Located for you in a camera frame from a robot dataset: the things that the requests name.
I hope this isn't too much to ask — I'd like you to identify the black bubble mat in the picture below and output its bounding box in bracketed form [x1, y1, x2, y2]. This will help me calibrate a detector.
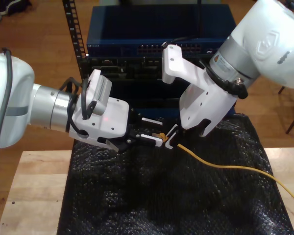
[56, 113, 294, 235]

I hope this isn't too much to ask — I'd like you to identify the blue network switch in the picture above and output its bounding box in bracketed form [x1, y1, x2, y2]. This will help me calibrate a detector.
[86, 4, 237, 56]

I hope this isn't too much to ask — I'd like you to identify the yellow network cable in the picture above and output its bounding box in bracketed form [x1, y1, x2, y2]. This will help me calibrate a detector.
[152, 131, 294, 213]

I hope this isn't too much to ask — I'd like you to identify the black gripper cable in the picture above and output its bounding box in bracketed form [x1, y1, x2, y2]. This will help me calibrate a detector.
[198, 61, 248, 99]
[58, 77, 89, 137]

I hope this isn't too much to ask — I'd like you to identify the black sneaker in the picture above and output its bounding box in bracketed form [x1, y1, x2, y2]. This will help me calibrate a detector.
[0, 0, 32, 15]

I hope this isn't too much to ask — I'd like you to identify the black rack server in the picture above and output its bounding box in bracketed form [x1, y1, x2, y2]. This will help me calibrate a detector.
[87, 56, 211, 81]

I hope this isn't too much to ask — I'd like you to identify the blue rack platform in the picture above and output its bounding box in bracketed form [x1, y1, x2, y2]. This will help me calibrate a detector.
[129, 101, 237, 118]

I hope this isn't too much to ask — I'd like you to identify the black rack tray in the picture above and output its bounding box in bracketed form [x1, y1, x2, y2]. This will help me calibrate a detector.
[111, 79, 187, 108]

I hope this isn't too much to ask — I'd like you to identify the grey camera cable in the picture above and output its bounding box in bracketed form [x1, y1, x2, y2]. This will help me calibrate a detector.
[0, 47, 99, 183]

